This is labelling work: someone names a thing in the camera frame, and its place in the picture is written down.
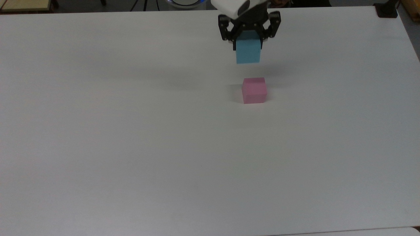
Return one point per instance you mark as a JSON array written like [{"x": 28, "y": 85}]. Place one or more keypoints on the white rectangular table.
[{"x": 361, "y": 232}]

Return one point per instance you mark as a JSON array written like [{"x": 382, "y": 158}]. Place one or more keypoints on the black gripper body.
[{"x": 252, "y": 21}]

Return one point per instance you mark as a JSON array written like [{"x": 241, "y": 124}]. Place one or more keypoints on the pink cube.
[{"x": 254, "y": 91}]

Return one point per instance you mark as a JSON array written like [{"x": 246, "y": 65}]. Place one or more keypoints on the black stand base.
[{"x": 387, "y": 11}]

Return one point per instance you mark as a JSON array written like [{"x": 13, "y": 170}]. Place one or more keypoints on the light wooden furniture edge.
[{"x": 411, "y": 8}]

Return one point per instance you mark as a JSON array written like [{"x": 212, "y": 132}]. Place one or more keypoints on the black tripod legs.
[{"x": 144, "y": 4}]

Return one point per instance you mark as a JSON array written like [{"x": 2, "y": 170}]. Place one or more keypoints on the tan wooden panel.
[{"x": 24, "y": 5}]

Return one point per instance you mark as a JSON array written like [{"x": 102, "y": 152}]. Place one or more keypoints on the black object behind table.
[{"x": 310, "y": 3}]

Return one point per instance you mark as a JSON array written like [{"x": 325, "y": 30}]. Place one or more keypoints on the blue cube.
[{"x": 248, "y": 52}]

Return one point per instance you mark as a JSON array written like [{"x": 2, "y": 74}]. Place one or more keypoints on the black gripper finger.
[
  {"x": 274, "y": 24},
  {"x": 225, "y": 29}
]

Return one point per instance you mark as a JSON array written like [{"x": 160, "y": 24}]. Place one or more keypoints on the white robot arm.
[{"x": 228, "y": 6}]

